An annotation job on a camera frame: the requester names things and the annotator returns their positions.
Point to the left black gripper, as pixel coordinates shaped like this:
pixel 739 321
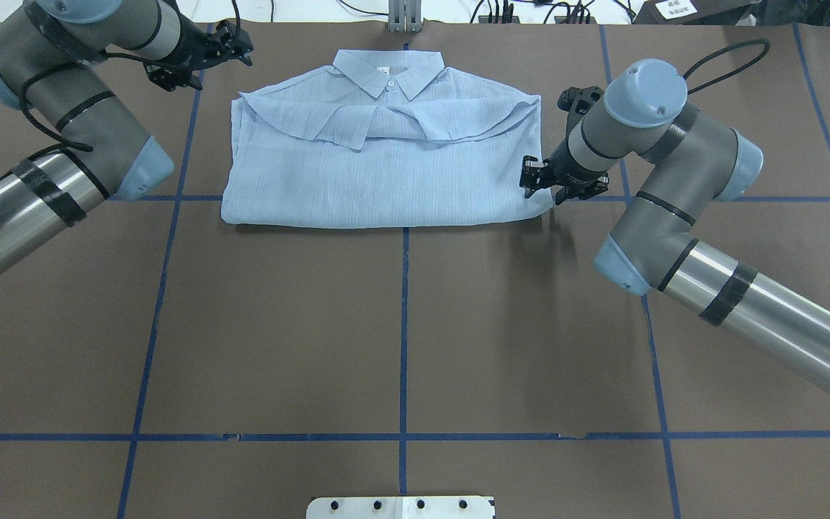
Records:
pixel 192 47

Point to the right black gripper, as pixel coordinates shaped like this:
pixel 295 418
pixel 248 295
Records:
pixel 561 173

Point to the light blue button shirt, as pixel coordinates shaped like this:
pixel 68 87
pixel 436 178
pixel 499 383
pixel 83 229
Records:
pixel 382 139

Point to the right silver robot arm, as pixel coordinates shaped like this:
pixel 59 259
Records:
pixel 656 245

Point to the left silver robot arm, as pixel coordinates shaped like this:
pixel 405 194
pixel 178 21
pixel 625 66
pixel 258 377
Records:
pixel 48 54

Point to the aluminium frame post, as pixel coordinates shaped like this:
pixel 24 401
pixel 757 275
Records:
pixel 405 16

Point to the white camera mast base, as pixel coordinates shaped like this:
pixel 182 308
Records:
pixel 424 506

